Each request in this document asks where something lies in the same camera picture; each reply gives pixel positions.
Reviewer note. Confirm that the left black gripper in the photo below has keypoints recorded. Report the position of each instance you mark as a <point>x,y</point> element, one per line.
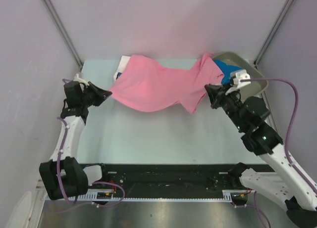
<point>101,94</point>

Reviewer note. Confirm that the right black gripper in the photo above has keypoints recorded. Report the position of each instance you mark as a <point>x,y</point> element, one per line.
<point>217,95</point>

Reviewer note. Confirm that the blue t shirt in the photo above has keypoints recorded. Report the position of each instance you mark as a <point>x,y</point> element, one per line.
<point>226,70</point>

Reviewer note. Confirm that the grey plastic tray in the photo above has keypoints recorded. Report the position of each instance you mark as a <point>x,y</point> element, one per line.
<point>254,88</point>

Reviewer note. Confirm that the pink t shirt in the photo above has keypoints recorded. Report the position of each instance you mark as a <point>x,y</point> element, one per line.
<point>147,86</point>

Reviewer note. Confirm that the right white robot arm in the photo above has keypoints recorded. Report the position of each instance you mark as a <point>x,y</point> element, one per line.
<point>297,194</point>

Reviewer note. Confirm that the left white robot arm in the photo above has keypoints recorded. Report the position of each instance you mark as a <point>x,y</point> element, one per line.
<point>62,175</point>

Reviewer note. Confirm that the white flower print t shirt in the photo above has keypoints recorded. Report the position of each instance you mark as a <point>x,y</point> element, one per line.
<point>121,67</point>

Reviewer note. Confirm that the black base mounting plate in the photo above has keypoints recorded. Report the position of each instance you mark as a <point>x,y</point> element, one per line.
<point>171,181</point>

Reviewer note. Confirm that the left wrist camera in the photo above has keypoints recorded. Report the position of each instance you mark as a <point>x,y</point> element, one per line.
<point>78,78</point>

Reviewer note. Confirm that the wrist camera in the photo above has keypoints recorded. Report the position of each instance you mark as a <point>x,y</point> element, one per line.
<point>238,80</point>
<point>78,78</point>

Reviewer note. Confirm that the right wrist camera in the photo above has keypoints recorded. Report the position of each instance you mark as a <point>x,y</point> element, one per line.
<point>238,80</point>

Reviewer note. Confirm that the grey slotted cable duct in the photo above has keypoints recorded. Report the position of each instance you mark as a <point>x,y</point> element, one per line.
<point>225,196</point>

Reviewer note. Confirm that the left aluminium frame post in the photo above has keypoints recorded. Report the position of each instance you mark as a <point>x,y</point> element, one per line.
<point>48,4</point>

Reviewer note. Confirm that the aluminium frame post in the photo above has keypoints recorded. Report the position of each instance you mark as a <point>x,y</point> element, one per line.
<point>273,31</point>
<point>48,4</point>

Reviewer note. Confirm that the right aluminium frame post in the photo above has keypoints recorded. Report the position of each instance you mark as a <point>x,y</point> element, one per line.
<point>273,31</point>

